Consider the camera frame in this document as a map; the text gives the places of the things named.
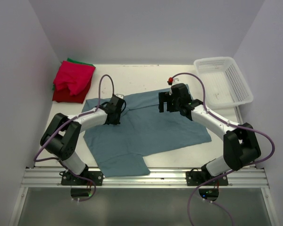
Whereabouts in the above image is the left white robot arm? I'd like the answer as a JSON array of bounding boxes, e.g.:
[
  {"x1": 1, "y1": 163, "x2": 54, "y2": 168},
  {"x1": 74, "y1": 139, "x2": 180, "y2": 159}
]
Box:
[{"x1": 40, "y1": 95, "x2": 126, "y2": 185}]

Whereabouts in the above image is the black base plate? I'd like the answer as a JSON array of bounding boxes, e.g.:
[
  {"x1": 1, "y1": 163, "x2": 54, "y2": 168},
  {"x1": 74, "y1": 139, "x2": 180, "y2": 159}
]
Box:
[
  {"x1": 59, "y1": 171, "x2": 103, "y2": 186},
  {"x1": 185, "y1": 168, "x2": 229, "y2": 186}
]

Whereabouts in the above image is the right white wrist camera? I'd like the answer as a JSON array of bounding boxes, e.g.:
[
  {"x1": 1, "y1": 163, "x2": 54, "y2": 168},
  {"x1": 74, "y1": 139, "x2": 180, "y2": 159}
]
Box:
[{"x1": 167, "y1": 77, "x2": 181, "y2": 95}]

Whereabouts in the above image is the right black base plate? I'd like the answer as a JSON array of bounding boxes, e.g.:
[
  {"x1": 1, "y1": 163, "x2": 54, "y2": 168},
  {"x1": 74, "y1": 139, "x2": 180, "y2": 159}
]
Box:
[{"x1": 185, "y1": 168, "x2": 229, "y2": 186}]

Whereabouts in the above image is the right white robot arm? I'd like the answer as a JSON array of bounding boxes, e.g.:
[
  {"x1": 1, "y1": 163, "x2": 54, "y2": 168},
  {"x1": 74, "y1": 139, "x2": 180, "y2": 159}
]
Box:
[{"x1": 158, "y1": 83, "x2": 261, "y2": 185}]

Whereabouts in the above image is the aluminium mounting rail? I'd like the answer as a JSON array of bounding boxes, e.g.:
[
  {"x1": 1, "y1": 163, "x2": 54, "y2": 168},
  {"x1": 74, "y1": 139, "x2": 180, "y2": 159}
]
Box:
[{"x1": 20, "y1": 167, "x2": 269, "y2": 188}]

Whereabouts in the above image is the red folded t shirt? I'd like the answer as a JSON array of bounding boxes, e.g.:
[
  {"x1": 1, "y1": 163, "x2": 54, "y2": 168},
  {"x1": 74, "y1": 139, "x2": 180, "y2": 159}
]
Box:
[{"x1": 52, "y1": 58, "x2": 96, "y2": 104}]

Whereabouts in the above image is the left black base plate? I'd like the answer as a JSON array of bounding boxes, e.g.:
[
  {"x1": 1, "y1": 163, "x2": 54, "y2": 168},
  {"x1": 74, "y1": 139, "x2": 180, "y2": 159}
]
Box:
[{"x1": 59, "y1": 171, "x2": 103, "y2": 186}]

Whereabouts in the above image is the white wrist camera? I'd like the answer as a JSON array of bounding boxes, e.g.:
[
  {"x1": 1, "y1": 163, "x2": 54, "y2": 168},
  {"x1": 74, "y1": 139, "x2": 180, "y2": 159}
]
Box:
[
  {"x1": 115, "y1": 94, "x2": 124, "y2": 99},
  {"x1": 167, "y1": 77, "x2": 181, "y2": 95}
]

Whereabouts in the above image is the blue-grey t shirt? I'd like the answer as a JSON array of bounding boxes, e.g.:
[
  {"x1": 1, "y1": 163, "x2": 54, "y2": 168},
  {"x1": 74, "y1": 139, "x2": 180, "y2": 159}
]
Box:
[{"x1": 83, "y1": 90, "x2": 211, "y2": 177}]

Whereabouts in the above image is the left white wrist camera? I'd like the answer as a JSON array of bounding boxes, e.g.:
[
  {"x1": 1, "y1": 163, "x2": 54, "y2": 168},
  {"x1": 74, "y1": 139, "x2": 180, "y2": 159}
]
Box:
[{"x1": 115, "y1": 94, "x2": 124, "y2": 99}]

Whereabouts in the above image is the white plastic basket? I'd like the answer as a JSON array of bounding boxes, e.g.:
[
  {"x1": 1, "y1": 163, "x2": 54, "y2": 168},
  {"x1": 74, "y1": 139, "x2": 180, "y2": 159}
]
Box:
[{"x1": 193, "y1": 56, "x2": 253, "y2": 109}]

